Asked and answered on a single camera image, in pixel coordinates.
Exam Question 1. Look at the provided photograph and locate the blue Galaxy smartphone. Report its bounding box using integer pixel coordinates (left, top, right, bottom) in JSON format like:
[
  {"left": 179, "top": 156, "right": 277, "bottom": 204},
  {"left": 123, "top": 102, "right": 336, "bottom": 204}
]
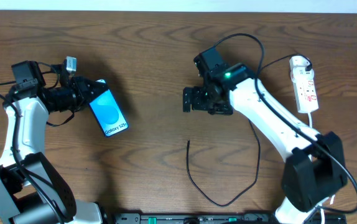
[{"left": 89, "top": 89, "right": 129, "bottom": 138}]

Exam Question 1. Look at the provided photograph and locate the black charger cable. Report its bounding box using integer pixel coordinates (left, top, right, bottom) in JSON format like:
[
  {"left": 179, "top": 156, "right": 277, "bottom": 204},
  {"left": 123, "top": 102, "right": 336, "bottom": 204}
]
[{"left": 186, "top": 53, "right": 313, "bottom": 208}]

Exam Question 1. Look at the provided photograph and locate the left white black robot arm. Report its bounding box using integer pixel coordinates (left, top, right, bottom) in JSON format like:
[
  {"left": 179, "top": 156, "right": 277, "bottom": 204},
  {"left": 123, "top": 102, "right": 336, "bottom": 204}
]
[{"left": 0, "top": 57, "right": 111, "bottom": 224}]

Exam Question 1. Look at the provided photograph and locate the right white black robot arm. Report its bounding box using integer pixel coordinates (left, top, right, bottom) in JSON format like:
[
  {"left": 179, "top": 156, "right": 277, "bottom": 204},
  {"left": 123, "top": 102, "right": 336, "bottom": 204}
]
[{"left": 183, "top": 47, "right": 350, "bottom": 223}]

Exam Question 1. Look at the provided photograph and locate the white USB charger adapter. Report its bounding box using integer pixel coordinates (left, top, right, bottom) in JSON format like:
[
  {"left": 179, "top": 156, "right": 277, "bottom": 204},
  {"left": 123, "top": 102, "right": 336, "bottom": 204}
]
[{"left": 289, "top": 55, "right": 312, "bottom": 75}]

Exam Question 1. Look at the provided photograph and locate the white power strip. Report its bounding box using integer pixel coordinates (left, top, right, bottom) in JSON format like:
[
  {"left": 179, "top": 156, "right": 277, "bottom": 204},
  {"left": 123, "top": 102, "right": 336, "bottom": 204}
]
[{"left": 290, "top": 67, "right": 319, "bottom": 114}]

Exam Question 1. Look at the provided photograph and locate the white paper scrap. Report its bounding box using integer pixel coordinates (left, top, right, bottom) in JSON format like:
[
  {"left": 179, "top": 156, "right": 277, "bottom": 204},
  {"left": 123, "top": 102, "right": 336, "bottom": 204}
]
[{"left": 330, "top": 195, "right": 335, "bottom": 205}]

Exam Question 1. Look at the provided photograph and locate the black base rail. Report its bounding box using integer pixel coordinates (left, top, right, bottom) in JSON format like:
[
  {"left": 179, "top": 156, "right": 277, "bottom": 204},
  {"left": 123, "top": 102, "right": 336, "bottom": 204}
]
[{"left": 113, "top": 212, "right": 347, "bottom": 224}]

